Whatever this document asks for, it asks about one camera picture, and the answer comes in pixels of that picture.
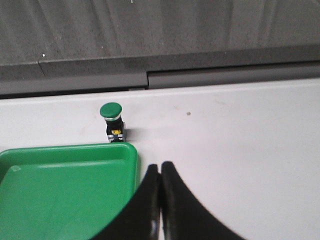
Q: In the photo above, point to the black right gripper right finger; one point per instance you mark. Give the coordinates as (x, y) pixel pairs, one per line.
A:
(183, 216)

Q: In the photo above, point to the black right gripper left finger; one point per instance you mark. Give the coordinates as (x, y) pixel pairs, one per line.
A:
(140, 218)

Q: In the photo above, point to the green plastic tray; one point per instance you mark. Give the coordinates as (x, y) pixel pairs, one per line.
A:
(64, 192)

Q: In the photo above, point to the green mushroom push button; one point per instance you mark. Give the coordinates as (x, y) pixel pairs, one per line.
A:
(115, 127)

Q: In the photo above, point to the grey granite counter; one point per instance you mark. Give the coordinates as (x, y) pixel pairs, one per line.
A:
(60, 47)

